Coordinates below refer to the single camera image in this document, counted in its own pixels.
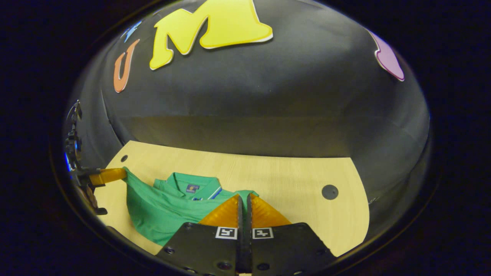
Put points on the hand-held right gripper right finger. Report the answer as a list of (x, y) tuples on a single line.
[(284, 249)]

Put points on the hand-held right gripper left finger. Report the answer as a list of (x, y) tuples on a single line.
[(207, 249)]

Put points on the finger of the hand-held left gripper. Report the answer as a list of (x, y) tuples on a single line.
[(109, 175)]

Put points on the green T-shirt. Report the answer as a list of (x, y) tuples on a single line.
[(161, 214)]

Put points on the black round table grommet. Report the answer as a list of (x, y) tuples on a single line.
[(330, 191), (124, 158)]

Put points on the black backdrop cloth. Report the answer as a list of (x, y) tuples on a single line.
[(268, 96)]

